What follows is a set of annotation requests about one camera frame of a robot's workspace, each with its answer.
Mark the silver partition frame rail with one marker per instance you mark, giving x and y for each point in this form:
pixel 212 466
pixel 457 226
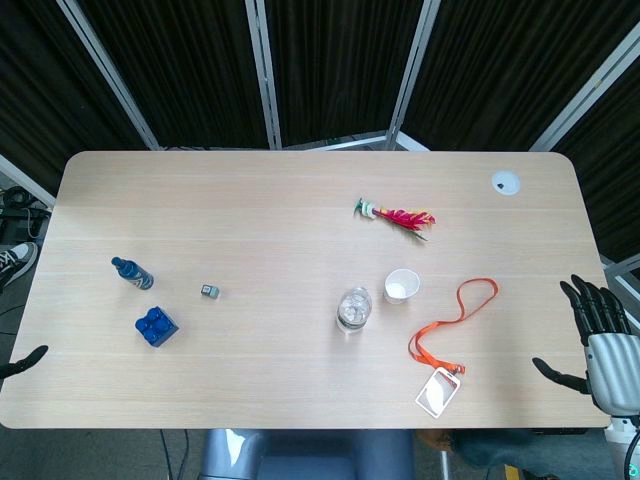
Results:
pixel 622 280
pixel 25 180

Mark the blue toy building block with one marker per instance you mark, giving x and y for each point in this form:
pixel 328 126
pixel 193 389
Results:
pixel 157 327

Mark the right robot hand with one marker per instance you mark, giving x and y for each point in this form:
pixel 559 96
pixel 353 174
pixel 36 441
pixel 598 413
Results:
pixel 612 360

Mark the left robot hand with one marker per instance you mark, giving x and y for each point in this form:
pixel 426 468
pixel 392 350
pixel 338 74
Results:
pixel 22 362

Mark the clear plastic bottle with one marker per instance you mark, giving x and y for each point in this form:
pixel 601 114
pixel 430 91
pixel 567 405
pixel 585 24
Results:
pixel 354 310

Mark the small grey-green cube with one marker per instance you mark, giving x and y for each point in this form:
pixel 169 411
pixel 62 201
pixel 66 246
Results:
pixel 210 291

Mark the white paper cup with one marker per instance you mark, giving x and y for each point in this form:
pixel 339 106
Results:
pixel 400 287

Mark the silver partition base rail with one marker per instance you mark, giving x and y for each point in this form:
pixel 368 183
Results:
pixel 350 142

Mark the silver partition frame post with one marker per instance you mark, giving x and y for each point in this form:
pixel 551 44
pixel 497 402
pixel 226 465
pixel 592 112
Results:
pixel 265 75
pixel 412 70
pixel 585 95
pixel 110 70

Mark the black fabric partition panel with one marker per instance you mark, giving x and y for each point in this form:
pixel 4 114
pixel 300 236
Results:
pixel 340 65
pixel 40 75
pixel 190 65
pixel 615 175
pixel 500 65

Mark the metal chair leg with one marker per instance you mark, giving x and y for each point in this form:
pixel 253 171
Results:
pixel 445 465

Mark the blue spray bottle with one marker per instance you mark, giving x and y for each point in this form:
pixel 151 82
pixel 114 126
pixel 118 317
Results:
pixel 135 275

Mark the grey-blue robot torso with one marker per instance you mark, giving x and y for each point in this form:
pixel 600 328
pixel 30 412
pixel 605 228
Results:
pixel 305 455

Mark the black white sneaker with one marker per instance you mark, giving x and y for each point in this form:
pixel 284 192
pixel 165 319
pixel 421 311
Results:
pixel 17 262

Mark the red feather shuttlecock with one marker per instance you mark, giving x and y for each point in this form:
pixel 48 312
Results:
pixel 405 217

